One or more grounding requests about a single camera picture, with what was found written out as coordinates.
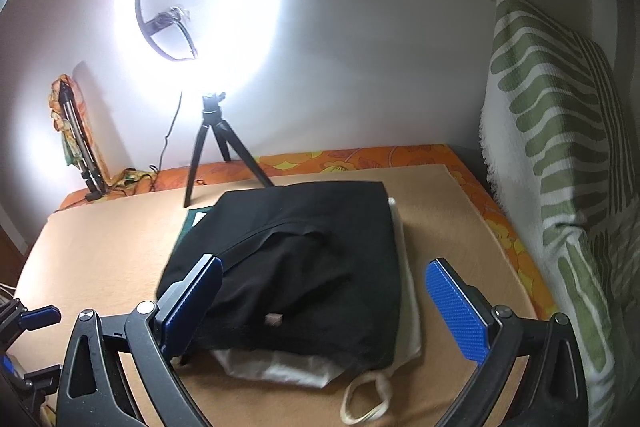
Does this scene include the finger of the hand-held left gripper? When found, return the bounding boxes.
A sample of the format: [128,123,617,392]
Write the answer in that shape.
[17,304,62,330]
[22,364,63,390]

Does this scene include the cream tote bag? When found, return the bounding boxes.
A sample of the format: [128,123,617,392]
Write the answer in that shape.
[212,197,426,423]

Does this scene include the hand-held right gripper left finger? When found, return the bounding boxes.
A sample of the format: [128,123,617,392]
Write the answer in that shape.
[54,253,224,427]

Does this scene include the orange floral bedsheet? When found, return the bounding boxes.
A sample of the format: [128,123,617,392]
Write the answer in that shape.
[57,144,561,323]

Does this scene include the dark green cloth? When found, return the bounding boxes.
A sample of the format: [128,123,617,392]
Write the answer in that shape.
[172,206,216,258]

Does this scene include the black mini tripod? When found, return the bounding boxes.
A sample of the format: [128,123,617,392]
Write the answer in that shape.
[182,92,276,208]

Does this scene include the black garment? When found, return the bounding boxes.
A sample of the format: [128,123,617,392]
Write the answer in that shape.
[156,181,405,370]

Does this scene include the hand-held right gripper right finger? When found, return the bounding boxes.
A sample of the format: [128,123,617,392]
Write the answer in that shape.
[424,257,591,427]

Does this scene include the beige blanket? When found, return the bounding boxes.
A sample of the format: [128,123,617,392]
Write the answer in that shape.
[10,164,538,427]

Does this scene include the green striped white pillow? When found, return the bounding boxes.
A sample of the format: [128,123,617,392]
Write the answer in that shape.
[480,0,640,427]

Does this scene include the orange floral cloth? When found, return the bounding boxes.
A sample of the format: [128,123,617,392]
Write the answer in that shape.
[47,74,108,188]

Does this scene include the black ring light cable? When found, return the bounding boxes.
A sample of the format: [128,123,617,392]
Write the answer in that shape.
[107,89,183,195]

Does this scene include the folded black stand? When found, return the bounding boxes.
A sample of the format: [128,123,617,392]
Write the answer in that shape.
[57,82,108,202]

